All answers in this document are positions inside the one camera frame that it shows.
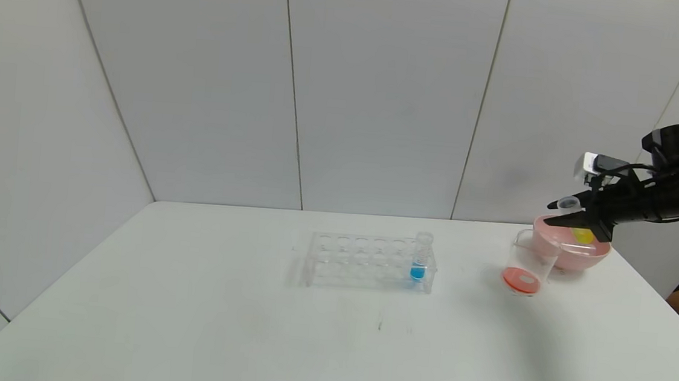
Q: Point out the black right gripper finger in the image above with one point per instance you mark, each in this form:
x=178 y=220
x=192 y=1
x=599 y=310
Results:
x=573 y=221
x=581 y=201

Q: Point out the test tube with red pigment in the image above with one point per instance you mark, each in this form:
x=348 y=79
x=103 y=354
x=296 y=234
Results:
x=580 y=249

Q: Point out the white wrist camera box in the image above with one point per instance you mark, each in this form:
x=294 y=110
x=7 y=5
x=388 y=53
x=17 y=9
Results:
x=590 y=163

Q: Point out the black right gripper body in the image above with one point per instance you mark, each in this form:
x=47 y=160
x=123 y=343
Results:
x=597 y=215

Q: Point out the clear plastic beaker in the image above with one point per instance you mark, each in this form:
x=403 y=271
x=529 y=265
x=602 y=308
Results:
x=520 y=280

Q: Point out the clear acrylic test tube rack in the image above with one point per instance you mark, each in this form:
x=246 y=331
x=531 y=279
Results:
x=361 y=259

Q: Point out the test tube with blue pigment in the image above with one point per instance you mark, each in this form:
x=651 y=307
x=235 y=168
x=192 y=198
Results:
x=420 y=260

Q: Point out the pink bowl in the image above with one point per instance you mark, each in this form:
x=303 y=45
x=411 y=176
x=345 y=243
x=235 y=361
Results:
x=576 y=260

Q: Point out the test tube with yellow pigment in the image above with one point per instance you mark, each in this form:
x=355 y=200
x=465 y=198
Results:
x=582 y=235

